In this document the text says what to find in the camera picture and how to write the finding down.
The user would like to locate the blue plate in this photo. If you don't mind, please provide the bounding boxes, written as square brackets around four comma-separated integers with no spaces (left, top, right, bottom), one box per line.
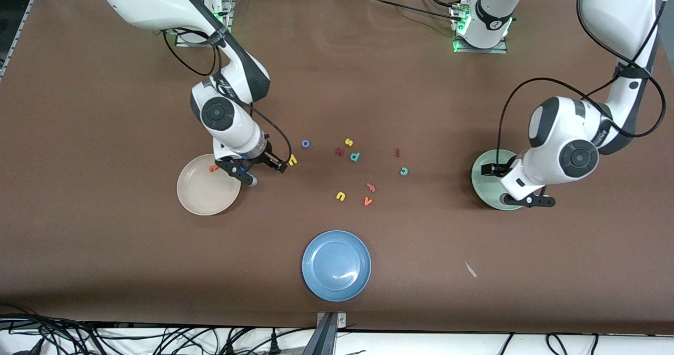
[302,230,372,302]

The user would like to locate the brown table cover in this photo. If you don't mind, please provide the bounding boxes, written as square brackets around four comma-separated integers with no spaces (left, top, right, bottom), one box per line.
[0,0,674,336]

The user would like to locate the black looped floor cable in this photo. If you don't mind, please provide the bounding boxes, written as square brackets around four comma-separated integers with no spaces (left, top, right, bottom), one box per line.
[545,333,601,355]

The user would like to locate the black cable on table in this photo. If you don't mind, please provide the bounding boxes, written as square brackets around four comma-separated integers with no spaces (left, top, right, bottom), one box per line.
[368,0,464,24]

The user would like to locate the green plate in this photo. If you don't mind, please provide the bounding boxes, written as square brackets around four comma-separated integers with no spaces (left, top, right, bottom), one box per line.
[471,149,536,211]

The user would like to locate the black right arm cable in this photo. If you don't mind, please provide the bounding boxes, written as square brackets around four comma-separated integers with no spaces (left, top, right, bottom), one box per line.
[162,27,293,164]

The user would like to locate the black cable bundle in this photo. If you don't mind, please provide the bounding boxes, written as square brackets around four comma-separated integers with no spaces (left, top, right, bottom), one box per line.
[0,303,316,355]

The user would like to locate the beige brown plate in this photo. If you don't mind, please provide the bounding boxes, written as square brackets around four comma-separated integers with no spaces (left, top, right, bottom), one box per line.
[177,154,242,216]

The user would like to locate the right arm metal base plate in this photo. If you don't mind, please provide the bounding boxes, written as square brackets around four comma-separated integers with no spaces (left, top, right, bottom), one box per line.
[175,0,233,48]

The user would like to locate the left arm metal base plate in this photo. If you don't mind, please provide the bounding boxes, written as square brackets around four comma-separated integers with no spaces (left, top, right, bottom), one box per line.
[452,2,509,55]

